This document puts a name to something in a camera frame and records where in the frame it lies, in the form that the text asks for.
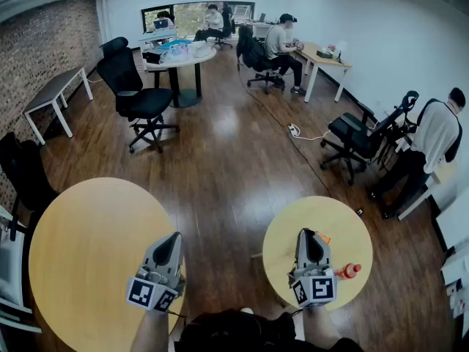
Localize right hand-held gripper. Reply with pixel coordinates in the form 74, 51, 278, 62
288, 228, 338, 307

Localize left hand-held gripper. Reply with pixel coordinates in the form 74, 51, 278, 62
126, 232, 186, 313

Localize person's left forearm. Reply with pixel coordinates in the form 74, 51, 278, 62
130, 308, 172, 352

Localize person's right forearm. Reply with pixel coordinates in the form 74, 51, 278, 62
302, 304, 344, 344

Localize round yellow table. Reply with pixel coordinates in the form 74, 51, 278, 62
262, 195, 374, 312

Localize large round wooden table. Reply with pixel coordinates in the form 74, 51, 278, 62
28, 177, 186, 352

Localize person's black clothing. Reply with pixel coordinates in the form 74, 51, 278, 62
171, 308, 367, 352

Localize black mesh office chair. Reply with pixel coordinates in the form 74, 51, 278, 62
320, 90, 420, 186

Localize wooden desk white legs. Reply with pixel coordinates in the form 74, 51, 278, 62
395, 137, 459, 221
292, 42, 352, 103

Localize white water dispenser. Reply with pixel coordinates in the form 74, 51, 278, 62
440, 246, 469, 296

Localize black office chair with headrest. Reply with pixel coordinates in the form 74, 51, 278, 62
0, 132, 60, 241
96, 37, 180, 154

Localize white round table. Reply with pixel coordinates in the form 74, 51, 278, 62
146, 40, 218, 109

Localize grey bench table white legs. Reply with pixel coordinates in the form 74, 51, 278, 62
23, 67, 95, 145

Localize clear plastic bags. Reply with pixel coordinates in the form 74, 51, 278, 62
160, 40, 190, 64

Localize wide window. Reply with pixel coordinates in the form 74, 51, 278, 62
141, 1, 256, 38

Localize white floor cable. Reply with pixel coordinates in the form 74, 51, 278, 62
295, 129, 331, 142

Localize black floor cable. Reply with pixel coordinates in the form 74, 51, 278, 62
237, 60, 333, 197

